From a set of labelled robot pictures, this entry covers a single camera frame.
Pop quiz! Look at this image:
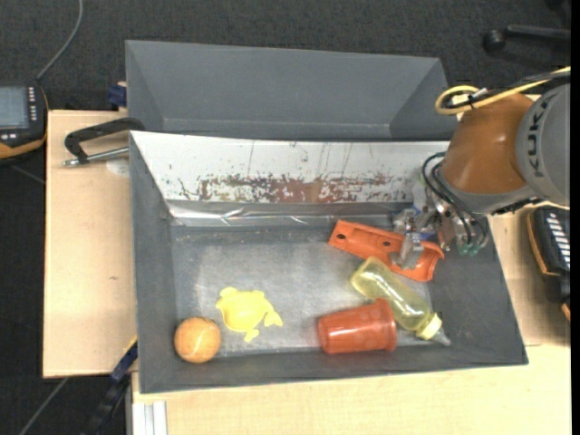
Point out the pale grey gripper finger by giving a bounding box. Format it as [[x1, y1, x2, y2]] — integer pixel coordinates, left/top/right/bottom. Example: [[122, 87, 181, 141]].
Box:
[[411, 236, 426, 270], [397, 234, 414, 267]]

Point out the orange plastic flat tool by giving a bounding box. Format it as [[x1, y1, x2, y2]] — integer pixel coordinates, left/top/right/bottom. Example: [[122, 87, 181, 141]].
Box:
[[327, 218, 446, 285]]

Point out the clear plastic bottle yellow liquid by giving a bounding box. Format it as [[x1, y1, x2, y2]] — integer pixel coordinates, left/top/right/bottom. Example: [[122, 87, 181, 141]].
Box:
[[350, 256, 443, 341]]

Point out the red plastic cup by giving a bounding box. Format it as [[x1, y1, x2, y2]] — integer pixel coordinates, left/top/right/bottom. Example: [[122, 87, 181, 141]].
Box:
[[316, 297, 399, 355]]

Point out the yellow toy turtle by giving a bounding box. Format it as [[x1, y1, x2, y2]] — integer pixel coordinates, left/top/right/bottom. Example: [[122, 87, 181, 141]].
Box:
[[215, 286, 285, 343]]

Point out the grey metal bin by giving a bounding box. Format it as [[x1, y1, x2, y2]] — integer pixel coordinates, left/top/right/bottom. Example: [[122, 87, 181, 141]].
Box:
[[124, 39, 529, 394]]

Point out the orange ball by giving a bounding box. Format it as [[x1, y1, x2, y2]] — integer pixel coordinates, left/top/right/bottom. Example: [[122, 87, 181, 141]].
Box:
[[173, 316, 222, 364]]

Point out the pale wood board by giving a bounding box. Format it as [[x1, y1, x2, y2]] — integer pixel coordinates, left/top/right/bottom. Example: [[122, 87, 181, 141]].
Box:
[[42, 109, 140, 379]]

